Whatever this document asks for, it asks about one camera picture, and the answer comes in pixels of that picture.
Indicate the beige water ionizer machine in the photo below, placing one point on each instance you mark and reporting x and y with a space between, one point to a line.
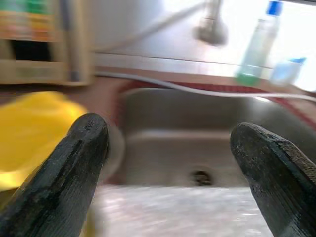
37 49

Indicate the clear blue-capped dish soap bottle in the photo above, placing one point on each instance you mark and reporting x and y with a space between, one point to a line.
256 49

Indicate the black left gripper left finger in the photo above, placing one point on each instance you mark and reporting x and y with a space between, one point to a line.
56 187

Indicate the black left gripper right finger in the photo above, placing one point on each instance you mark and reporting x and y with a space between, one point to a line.
279 187

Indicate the metal faucet pipe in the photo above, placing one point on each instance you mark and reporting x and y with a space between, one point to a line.
209 27

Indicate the clear bubble wrap sheet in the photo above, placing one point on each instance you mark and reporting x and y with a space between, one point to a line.
172 214

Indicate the stainless steel sink basin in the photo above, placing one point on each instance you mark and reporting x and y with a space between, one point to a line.
177 138

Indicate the clear plastic measuring cup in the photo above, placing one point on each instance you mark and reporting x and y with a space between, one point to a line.
284 72

